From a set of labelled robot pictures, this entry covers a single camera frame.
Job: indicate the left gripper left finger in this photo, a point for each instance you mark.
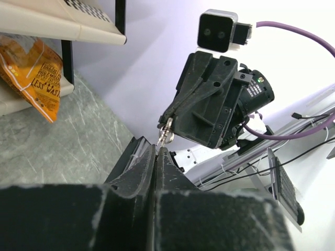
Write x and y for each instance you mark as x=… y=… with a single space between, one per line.
x=136 y=182

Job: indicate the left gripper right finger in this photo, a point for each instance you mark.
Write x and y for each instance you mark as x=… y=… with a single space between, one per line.
x=170 y=180

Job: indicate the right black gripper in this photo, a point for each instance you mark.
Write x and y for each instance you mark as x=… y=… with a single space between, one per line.
x=206 y=98

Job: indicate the small silver key bunch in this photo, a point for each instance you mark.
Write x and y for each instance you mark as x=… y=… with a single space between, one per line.
x=166 y=135

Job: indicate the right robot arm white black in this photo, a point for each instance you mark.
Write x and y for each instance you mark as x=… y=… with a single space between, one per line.
x=255 y=96

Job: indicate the beige three-tier shelf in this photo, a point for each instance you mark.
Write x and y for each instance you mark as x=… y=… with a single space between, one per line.
x=66 y=21

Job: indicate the orange snack bag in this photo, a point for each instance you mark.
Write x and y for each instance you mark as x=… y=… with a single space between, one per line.
x=33 y=70

